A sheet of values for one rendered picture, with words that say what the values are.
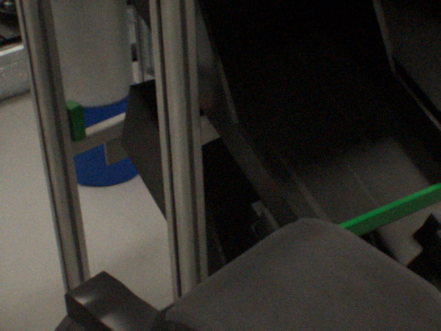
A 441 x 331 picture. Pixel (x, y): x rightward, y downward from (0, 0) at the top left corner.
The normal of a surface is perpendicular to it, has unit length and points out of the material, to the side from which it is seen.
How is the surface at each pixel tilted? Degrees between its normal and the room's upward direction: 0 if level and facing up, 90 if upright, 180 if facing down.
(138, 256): 0
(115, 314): 0
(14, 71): 90
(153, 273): 0
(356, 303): 10
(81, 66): 90
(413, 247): 25
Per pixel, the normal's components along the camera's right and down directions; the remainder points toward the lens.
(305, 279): 0.09, -0.78
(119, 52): 0.83, 0.27
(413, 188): 0.19, -0.58
